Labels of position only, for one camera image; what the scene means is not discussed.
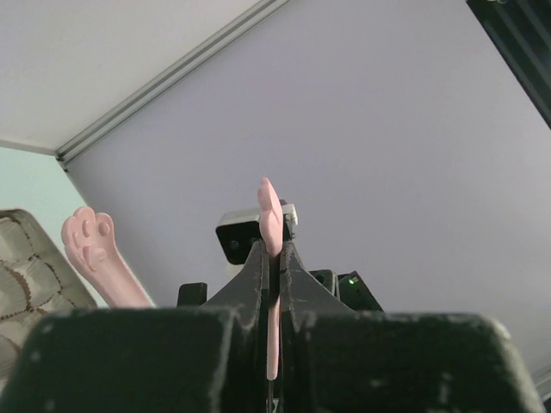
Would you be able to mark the pink cat paw tongs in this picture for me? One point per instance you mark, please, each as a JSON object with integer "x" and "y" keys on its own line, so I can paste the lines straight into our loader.
{"x": 89, "y": 241}

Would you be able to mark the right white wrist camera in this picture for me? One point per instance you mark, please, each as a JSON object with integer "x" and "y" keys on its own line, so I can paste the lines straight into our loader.
{"x": 237, "y": 231}

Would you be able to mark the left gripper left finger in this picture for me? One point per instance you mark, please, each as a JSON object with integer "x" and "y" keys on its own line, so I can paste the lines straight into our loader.
{"x": 174, "y": 360}

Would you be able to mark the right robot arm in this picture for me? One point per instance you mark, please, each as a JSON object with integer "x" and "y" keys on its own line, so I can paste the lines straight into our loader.
{"x": 349, "y": 288}

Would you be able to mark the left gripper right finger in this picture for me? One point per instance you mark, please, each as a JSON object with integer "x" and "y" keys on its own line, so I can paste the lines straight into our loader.
{"x": 380, "y": 362}

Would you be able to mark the metal tin box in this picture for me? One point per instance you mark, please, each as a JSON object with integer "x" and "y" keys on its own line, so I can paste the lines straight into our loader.
{"x": 36, "y": 280}

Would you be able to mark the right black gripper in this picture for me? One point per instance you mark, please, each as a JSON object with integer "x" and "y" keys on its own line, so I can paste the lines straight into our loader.
{"x": 250, "y": 292}

